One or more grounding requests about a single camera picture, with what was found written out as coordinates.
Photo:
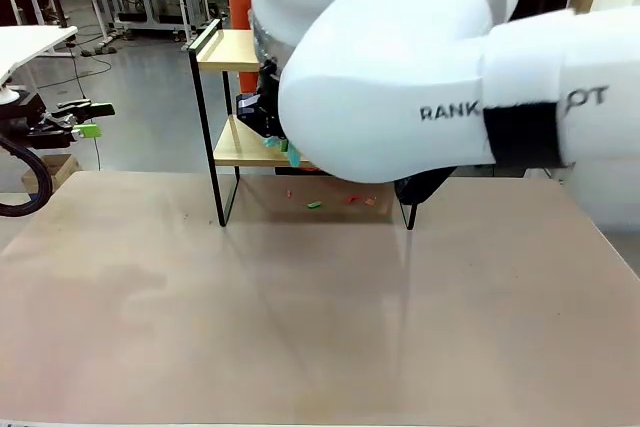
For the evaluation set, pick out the green paper strip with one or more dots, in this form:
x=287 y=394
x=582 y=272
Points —
x=314 y=205

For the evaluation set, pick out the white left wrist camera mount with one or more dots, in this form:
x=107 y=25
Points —
x=10 y=94

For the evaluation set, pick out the small white table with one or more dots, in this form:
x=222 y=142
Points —
x=25 y=44

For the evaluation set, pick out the person in orange hoodie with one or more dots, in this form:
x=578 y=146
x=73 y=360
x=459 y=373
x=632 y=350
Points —
x=240 y=7

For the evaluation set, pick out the brown cardboard box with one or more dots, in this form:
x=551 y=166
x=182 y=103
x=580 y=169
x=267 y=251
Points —
x=55 y=169

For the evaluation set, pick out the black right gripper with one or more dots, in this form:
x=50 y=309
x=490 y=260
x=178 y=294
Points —
x=257 y=122

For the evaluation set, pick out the two-tier wood and black shelf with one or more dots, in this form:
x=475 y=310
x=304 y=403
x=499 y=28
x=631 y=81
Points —
x=225 y=49

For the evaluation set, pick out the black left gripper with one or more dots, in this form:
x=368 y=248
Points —
x=22 y=119

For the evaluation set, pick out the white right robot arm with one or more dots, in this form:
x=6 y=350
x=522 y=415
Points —
x=400 y=72

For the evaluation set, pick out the teal microfiber duster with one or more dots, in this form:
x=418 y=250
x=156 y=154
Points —
x=294 y=154

